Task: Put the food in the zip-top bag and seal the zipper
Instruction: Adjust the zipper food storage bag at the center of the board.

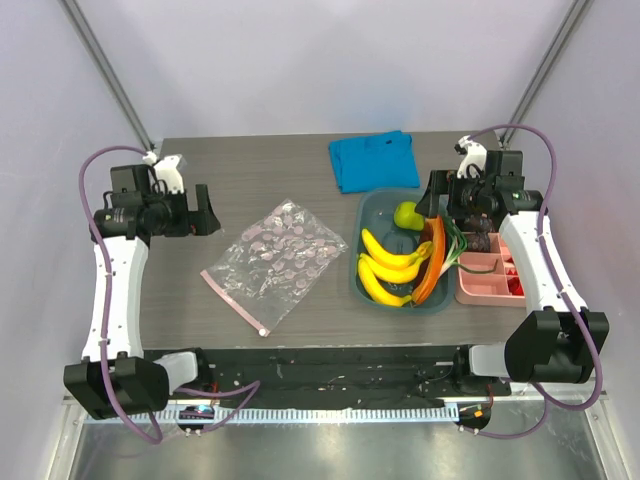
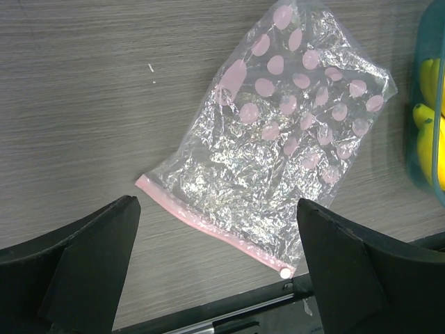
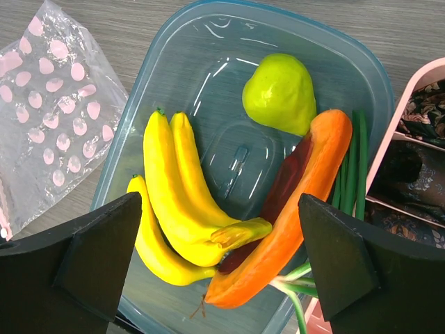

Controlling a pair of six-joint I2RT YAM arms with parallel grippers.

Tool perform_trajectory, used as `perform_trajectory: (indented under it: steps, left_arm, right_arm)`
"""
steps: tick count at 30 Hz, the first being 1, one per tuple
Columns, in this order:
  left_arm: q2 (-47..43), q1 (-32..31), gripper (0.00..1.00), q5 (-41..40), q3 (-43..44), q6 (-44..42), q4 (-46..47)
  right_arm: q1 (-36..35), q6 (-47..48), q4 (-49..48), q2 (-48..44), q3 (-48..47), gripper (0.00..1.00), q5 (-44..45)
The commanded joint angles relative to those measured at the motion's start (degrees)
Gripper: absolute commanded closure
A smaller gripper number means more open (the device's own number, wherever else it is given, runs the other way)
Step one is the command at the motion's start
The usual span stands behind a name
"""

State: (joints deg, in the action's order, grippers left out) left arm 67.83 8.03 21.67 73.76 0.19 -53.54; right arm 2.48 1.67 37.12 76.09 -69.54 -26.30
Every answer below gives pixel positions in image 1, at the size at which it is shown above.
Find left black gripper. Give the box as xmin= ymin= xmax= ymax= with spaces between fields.
xmin=144 ymin=184 xmax=219 ymax=238

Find green spring onion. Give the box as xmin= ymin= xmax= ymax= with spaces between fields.
xmin=439 ymin=216 xmax=498 ymax=276

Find clear polka dot zip bag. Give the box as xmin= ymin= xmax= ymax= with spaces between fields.
xmin=201 ymin=199 xmax=348 ymax=337

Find yellow banana bunch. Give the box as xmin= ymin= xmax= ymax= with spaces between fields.
xmin=357 ymin=228 xmax=433 ymax=308

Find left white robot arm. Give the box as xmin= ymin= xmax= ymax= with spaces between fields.
xmin=63 ymin=155 xmax=220 ymax=420

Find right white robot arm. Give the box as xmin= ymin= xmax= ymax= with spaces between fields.
xmin=416 ymin=142 xmax=609 ymax=395

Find green pear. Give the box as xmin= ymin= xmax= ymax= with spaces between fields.
xmin=393 ymin=201 xmax=425 ymax=232

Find blue folded cloth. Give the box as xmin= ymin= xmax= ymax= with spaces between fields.
xmin=328 ymin=130 xmax=421 ymax=194

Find dark patterned tray item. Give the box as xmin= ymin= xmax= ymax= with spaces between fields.
xmin=457 ymin=215 xmax=494 ymax=253

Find teal plastic bin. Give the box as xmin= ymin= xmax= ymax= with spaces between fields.
xmin=349 ymin=188 xmax=457 ymax=315

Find pink compartment tray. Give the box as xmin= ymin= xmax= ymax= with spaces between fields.
xmin=455 ymin=233 xmax=525 ymax=308

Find red tray pieces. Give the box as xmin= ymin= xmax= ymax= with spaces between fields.
xmin=504 ymin=257 xmax=524 ymax=296

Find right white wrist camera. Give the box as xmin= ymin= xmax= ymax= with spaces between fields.
xmin=454 ymin=135 xmax=487 ymax=179

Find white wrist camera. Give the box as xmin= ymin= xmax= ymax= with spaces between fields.
xmin=454 ymin=135 xmax=487 ymax=179
xmin=143 ymin=151 xmax=186 ymax=194

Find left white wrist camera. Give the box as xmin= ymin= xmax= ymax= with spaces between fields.
xmin=143 ymin=151 xmax=186 ymax=194

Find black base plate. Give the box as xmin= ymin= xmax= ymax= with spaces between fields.
xmin=188 ymin=346 xmax=511 ymax=410

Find white slotted cable duct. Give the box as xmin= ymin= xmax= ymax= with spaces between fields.
xmin=82 ymin=404 xmax=460 ymax=425

